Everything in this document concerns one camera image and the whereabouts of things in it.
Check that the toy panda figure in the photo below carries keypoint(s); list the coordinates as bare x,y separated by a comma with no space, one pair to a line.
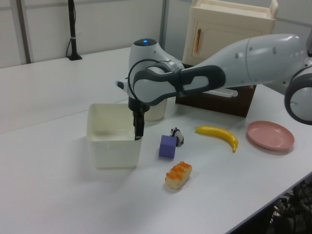
178,136

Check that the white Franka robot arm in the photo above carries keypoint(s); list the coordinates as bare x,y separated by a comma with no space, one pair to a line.
263,61

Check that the dark brown wooden base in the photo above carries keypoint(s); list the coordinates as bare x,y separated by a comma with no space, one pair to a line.
219,106

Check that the beige small trash can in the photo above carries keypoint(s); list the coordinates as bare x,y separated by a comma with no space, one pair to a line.
158,112

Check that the toy bread with orange topping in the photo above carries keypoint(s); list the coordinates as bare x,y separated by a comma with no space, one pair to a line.
178,176

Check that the cream plastic box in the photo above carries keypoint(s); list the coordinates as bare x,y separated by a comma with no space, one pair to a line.
112,153

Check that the dark wooden drawer cabinet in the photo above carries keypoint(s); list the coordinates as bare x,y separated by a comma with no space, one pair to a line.
189,65

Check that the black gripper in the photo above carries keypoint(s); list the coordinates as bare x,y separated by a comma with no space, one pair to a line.
136,107

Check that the pink plastic plate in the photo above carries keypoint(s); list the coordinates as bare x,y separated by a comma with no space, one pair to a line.
270,135

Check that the purple cube block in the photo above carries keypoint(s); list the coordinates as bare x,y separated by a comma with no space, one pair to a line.
167,147

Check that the black stand pole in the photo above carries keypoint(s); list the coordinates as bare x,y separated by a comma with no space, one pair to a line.
72,29

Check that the yellow toy banana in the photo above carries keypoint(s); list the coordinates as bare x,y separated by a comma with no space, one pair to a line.
219,132

